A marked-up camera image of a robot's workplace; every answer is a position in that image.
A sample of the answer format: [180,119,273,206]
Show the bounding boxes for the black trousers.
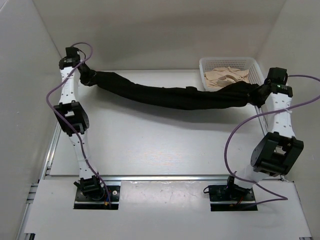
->
[95,71,259,111]

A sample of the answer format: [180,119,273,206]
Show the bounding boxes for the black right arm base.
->
[203,185,258,212]

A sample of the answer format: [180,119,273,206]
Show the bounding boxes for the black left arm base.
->
[73,181,121,210]

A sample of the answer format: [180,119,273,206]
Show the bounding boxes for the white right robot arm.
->
[224,67,304,200]

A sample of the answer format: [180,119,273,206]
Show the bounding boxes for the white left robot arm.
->
[53,46,106,201]

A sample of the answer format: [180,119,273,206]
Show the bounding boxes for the beige trousers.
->
[203,67,250,91]

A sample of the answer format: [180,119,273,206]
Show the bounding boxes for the white plastic basket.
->
[199,57,264,92]

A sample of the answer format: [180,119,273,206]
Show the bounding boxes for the silver right aluminium rail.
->
[254,106,268,135]

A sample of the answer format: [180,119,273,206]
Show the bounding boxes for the silver aluminium rail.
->
[39,123,61,180]
[254,106,268,135]
[49,174,236,182]

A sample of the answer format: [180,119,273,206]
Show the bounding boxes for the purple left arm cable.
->
[45,42,112,209]

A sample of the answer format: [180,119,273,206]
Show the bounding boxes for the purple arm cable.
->
[45,42,112,209]
[223,74,320,204]

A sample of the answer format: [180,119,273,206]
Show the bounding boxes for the silver left aluminium rail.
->
[39,123,61,180]

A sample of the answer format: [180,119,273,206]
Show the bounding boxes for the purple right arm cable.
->
[223,74,320,204]

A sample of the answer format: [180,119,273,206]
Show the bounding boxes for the silver front aluminium rail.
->
[49,174,236,182]

